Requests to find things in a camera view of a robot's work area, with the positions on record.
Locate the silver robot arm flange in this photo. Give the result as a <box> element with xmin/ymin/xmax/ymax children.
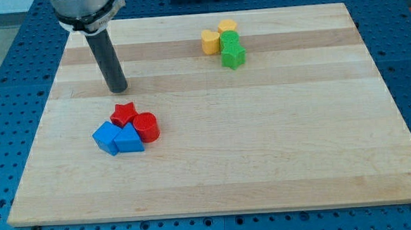
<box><xmin>49</xmin><ymin>0</ymin><xmax>126</xmax><ymax>36</ymax></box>

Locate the green star block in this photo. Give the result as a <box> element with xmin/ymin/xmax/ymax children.
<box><xmin>221</xmin><ymin>43</ymin><xmax>246</xmax><ymax>70</ymax></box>

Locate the red star block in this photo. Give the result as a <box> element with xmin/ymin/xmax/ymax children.
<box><xmin>110</xmin><ymin>102</ymin><xmax>138</xmax><ymax>128</ymax></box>

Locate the red cylinder block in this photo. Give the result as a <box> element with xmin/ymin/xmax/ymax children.
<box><xmin>132</xmin><ymin>113</ymin><xmax>160</xmax><ymax>143</ymax></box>

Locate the green round block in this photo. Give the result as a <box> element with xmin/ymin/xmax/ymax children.
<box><xmin>219</xmin><ymin>30</ymin><xmax>240</xmax><ymax>51</ymax></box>

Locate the blue triangle block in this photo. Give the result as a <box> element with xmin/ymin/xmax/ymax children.
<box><xmin>114</xmin><ymin>122</ymin><xmax>145</xmax><ymax>153</ymax></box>

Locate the yellow hexagon block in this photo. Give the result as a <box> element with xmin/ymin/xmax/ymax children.
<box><xmin>217</xmin><ymin>19</ymin><xmax>237</xmax><ymax>34</ymax></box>

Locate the light wooden board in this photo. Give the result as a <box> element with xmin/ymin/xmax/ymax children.
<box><xmin>7</xmin><ymin>3</ymin><xmax>411</xmax><ymax>227</ymax></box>

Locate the blue cube block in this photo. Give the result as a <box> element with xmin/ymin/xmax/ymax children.
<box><xmin>91</xmin><ymin>122</ymin><xmax>122</xmax><ymax>156</ymax></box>

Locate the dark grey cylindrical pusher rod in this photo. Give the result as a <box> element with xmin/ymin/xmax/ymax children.
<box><xmin>86</xmin><ymin>30</ymin><xmax>129</xmax><ymax>94</ymax></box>

